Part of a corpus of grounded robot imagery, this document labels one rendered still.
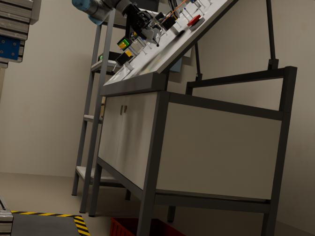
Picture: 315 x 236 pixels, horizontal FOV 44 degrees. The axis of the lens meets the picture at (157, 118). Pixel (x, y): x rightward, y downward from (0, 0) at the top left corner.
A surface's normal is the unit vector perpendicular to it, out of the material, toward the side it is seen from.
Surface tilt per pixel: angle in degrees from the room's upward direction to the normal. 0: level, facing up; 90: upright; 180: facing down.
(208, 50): 90
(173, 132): 90
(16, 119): 90
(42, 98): 90
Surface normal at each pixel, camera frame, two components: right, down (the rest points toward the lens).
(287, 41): -0.87, -0.14
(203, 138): 0.30, 0.03
